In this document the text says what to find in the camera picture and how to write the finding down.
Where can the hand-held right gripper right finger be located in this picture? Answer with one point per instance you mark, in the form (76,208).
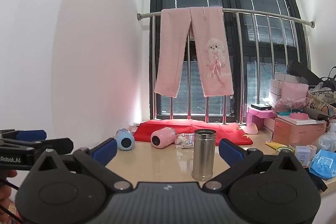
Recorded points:
(231,151)

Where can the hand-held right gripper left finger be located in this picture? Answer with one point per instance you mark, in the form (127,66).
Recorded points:
(104,151)

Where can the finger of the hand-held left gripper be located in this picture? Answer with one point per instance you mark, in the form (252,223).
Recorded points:
(31,135)
(52,144)

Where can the stainless steel cup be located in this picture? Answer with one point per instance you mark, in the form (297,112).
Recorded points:
(203,158)

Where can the person's left hand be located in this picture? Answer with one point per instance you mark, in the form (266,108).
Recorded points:
(11,174)

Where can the light blue thermos bottle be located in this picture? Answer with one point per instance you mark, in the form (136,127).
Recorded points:
(124,139)

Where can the pink shell-shaped item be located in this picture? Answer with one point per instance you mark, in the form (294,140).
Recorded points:
(250,129)

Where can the red cloth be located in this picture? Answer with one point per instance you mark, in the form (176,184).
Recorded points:
(210,126)

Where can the yellow tube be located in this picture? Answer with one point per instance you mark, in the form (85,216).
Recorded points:
(274,145)

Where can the small white packet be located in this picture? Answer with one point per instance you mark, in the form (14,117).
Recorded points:
(184,140)

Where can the flat black box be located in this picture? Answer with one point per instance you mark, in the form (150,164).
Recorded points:
(261,107)

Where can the pink thermos bottle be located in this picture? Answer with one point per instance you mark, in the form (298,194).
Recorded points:
(164,136)

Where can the large pink box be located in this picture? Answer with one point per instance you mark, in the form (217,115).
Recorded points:
(296,133)

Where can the small white carton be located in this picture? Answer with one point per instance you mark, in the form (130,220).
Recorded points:
(303,155)

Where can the pink plastic bag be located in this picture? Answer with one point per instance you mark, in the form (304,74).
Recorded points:
(288,103)

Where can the stack of white boxes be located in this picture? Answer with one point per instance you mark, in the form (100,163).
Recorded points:
(275,87)

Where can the flat white box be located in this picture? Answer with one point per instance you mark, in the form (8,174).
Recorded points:
(315,121)

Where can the black hair dryer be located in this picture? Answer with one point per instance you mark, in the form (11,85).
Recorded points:
(315,112)

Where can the blue wet wipes packet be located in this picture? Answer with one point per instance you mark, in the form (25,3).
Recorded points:
(324,165)

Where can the white plastic bag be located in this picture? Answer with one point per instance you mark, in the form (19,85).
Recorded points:
(325,141)

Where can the white bottle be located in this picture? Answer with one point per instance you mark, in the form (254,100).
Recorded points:
(332,125)

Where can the patterned fabric bag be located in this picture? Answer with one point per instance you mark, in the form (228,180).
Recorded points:
(324,99)

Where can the black umbrella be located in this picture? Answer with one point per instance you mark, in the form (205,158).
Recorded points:
(302,71)

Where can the pink pants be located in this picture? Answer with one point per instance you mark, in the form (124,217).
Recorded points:
(173,50)

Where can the black handbag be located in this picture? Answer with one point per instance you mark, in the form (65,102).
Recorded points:
(331,79)

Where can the steel window railing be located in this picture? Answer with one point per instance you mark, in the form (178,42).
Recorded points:
(262,13)

